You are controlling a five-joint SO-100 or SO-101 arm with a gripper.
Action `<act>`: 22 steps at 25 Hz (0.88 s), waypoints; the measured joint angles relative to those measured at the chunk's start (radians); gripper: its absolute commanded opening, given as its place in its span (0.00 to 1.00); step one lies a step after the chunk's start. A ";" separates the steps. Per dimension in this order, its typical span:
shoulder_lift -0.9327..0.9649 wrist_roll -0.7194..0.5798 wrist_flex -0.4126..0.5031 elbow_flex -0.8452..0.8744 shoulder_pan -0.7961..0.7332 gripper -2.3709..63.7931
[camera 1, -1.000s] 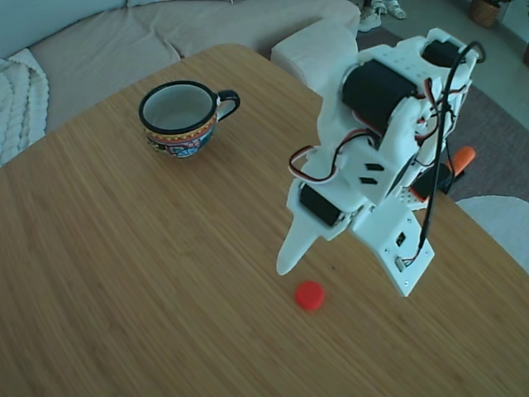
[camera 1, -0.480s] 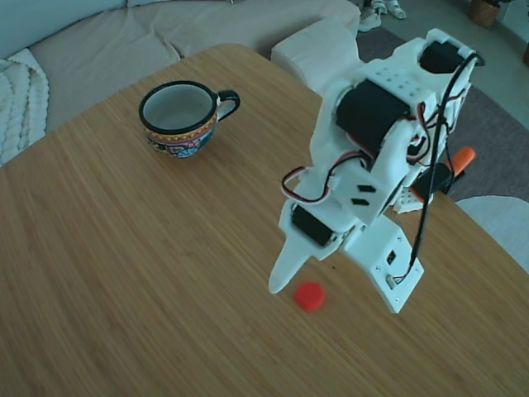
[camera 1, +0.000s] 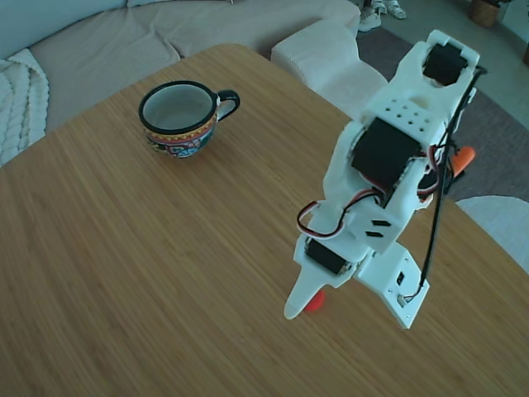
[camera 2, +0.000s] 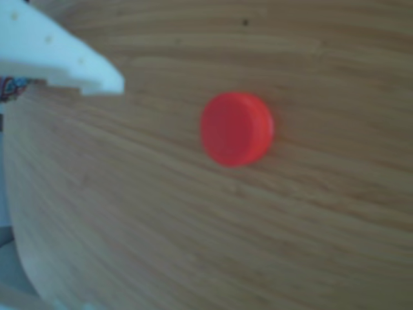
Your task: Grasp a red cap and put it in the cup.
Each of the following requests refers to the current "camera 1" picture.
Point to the red bottle cap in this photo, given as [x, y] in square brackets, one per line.
[317, 302]

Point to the colourful patterned ceramic cup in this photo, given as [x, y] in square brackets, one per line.
[182, 140]

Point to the orange and black clamp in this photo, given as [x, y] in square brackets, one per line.
[463, 159]

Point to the white chair seat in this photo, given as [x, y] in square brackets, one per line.
[500, 223]

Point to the white upholstered ottoman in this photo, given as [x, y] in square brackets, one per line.
[322, 54]

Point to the grey rug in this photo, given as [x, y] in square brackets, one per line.
[496, 136]

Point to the white shoe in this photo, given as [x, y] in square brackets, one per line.
[394, 8]
[368, 18]

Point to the beige sofa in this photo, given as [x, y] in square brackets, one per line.
[124, 49]

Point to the brown woven basket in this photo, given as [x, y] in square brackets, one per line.
[484, 12]

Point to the white knitted blanket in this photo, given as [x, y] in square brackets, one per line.
[18, 103]

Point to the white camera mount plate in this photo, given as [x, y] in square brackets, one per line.
[392, 285]

